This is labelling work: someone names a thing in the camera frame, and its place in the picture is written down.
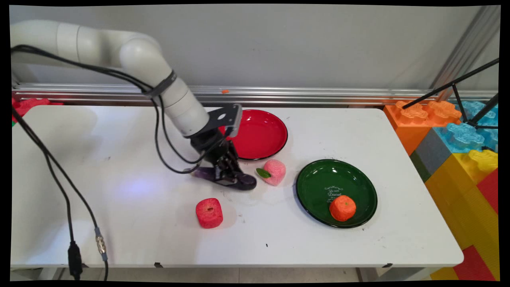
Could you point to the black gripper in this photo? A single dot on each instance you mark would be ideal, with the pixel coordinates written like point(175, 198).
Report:
point(211, 145)

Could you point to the purple toy eggplant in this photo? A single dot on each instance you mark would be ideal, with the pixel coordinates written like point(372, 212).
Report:
point(248, 182)

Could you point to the orange toy fruit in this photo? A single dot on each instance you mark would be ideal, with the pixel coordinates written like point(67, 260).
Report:
point(342, 208)

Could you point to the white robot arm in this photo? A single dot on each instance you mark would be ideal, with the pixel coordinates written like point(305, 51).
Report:
point(131, 56)

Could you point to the pink toy peach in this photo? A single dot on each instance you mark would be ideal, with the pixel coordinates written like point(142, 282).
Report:
point(275, 172)

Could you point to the red toy apple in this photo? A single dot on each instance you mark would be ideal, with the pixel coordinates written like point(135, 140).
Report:
point(208, 213)

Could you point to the red plate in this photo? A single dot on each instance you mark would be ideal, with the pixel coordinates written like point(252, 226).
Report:
point(263, 133)

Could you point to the green plate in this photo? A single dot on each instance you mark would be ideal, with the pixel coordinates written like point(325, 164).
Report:
point(318, 187)

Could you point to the orange giant building block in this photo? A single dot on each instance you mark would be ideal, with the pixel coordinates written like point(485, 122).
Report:
point(410, 127)

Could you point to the grey giant building block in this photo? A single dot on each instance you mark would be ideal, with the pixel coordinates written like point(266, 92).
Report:
point(432, 153)

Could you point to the red foam block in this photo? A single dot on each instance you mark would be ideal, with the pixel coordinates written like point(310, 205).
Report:
point(28, 105)

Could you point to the yellow giant building block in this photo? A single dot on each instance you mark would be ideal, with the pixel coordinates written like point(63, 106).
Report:
point(458, 191)

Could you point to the blue giant building block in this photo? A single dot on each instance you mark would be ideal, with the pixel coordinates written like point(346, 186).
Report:
point(462, 135)

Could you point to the black tripod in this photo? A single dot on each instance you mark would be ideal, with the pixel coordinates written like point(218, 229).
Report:
point(458, 95)

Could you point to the red giant building block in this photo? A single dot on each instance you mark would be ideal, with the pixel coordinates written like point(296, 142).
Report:
point(474, 265)
point(489, 189)

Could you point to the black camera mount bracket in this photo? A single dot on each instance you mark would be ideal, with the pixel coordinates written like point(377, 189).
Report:
point(225, 117)

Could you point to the horizontal aluminium rail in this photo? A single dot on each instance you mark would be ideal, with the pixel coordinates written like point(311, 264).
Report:
point(338, 95)

